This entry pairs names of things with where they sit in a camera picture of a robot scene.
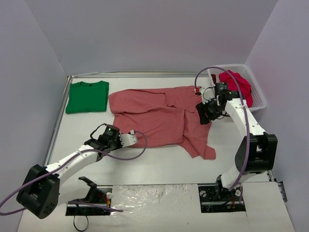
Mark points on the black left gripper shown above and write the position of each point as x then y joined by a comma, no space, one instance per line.
115,145

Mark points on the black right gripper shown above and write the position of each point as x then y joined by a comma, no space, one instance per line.
203,113

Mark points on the salmon pink t-shirt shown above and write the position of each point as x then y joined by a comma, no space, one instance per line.
167,116

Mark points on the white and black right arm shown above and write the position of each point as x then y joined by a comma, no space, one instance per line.
257,150

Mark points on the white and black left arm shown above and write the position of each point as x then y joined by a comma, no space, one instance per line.
45,188

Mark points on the dark red garment in basket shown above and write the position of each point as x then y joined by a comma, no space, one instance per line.
214,79

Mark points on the magenta crumpled t-shirt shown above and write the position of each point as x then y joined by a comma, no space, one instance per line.
244,85

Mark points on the green folded t-shirt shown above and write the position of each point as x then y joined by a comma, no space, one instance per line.
87,97

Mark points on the white plastic basket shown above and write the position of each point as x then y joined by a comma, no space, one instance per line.
259,101

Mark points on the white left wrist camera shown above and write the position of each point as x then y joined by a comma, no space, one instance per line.
128,139

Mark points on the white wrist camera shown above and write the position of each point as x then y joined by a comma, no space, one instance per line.
128,139
206,93

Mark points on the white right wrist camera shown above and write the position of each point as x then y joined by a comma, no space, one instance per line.
206,93

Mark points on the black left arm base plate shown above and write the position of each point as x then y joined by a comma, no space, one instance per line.
96,200

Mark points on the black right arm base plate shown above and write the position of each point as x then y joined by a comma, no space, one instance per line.
216,201

